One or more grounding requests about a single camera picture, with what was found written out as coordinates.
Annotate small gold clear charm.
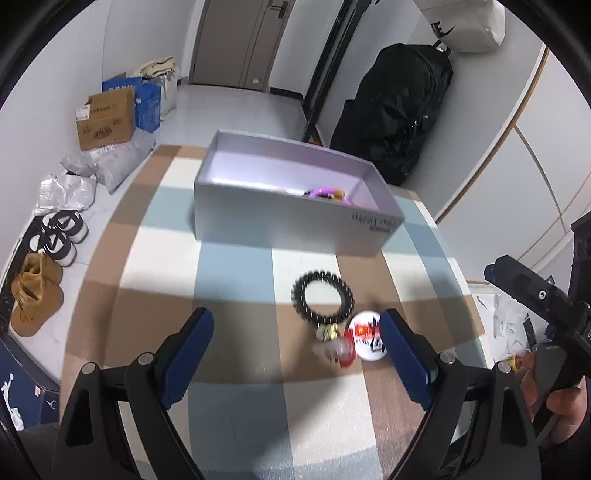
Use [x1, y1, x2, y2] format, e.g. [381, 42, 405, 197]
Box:
[313, 323, 345, 366]

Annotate grey door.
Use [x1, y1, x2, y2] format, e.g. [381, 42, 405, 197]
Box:
[190, 0, 296, 93]

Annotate beige folded clothes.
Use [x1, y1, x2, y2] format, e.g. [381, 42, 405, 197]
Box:
[127, 56, 178, 79]

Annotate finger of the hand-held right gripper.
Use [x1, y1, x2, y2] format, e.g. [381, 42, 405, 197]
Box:
[571, 216, 591, 303]
[484, 255, 578, 324]

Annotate brown cardboard box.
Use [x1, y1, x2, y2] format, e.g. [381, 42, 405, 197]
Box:
[75, 88, 136, 152]

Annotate black metal rack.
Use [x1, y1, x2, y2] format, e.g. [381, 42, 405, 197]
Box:
[302, 0, 375, 141]

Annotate brown suede boot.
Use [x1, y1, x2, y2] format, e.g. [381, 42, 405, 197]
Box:
[25, 253, 63, 284]
[10, 272, 64, 337]

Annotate black backpack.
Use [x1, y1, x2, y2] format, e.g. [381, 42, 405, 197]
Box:
[329, 43, 454, 186]

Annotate blue shoe box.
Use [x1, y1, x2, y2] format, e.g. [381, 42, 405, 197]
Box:
[0, 339, 61, 430]

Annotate blue cardboard box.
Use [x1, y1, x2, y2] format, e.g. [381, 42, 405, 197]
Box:
[102, 76, 162, 134]

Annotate silver cardboard box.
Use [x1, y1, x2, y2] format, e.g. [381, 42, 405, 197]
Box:
[193, 130, 406, 257]

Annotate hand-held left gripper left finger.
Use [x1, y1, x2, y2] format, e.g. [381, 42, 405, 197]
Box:
[52, 307, 214, 480]

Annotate black white sneaker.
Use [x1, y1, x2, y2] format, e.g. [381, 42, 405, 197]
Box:
[25, 229, 77, 267]
[41, 210, 89, 244]

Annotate checkered tablecloth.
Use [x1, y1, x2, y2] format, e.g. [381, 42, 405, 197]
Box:
[60, 144, 490, 480]

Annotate white canvas bag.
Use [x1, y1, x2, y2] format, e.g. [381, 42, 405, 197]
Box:
[413, 0, 506, 54]

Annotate purple cartoon bracelet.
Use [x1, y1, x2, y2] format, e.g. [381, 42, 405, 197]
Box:
[302, 186, 356, 206]

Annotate person's right hand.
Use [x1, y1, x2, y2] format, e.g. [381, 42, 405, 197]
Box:
[521, 353, 591, 445]

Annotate black beaded bracelet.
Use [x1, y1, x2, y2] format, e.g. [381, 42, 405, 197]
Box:
[291, 268, 355, 324]

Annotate silver parcel bag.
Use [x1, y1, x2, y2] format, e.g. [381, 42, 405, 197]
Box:
[33, 173, 98, 215]

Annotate white crumpled plastic bag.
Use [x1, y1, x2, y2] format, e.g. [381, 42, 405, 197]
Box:
[471, 281, 546, 358]

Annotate white round badge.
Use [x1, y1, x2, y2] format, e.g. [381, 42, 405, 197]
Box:
[347, 311, 389, 361]

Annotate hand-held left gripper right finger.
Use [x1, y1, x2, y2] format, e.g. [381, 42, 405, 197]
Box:
[379, 308, 541, 480]

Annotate white wardrobe door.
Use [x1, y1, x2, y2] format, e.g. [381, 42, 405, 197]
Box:
[434, 46, 591, 287]

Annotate light grey parcel bag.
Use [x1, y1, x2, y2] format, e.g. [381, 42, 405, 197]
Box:
[60, 150, 100, 178]

